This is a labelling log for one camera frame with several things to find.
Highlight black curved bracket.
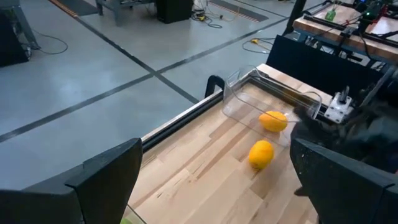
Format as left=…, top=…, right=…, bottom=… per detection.
left=204, top=74, right=226, bottom=99

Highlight black table frame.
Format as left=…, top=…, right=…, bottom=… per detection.
left=141, top=73, right=330, bottom=153

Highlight grey aluminium bar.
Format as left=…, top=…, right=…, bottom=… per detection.
left=360, top=65, right=398, bottom=108

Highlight clear plastic basket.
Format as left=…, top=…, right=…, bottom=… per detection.
left=123, top=203, right=147, bottom=224
left=221, top=64, right=323, bottom=147

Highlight yellow lemon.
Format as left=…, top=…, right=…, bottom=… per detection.
left=258, top=110, right=289, bottom=133
left=248, top=139, right=275, bottom=170

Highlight wooden workbench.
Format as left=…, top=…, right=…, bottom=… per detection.
left=292, top=2, right=398, bottom=65

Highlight black cabinet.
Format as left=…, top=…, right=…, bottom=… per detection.
left=155, top=0, right=195, bottom=25

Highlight black frame post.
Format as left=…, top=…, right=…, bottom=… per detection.
left=282, top=0, right=307, bottom=37

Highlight floor cable yellow plug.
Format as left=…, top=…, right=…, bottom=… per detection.
left=241, top=37, right=276, bottom=55

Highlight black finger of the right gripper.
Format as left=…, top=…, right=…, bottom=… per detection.
left=294, top=186, right=309, bottom=198
left=291, top=106, right=341, bottom=149

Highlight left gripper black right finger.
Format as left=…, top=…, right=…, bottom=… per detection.
left=289, top=138, right=398, bottom=224

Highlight grey metal bench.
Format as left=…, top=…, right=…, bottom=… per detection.
left=95, top=0, right=156, bottom=27

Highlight black equipment stand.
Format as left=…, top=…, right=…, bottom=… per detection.
left=0, top=4, right=42, bottom=68

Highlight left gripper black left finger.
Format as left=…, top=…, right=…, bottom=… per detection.
left=0, top=138, right=144, bottom=224

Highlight tangled floor cables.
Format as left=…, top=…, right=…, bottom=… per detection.
left=190, top=8, right=223, bottom=30

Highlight black flat panel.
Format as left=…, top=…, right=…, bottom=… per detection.
left=266, top=34, right=385, bottom=94

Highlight black floor mat orange edge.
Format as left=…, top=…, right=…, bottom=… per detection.
left=48, top=0, right=100, bottom=18
left=207, top=0, right=270, bottom=23

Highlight grey floor cable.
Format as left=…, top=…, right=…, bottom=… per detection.
left=30, top=29, right=69, bottom=56

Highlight silver metal mount bracket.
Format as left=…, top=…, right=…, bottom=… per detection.
left=324, top=86, right=354, bottom=124

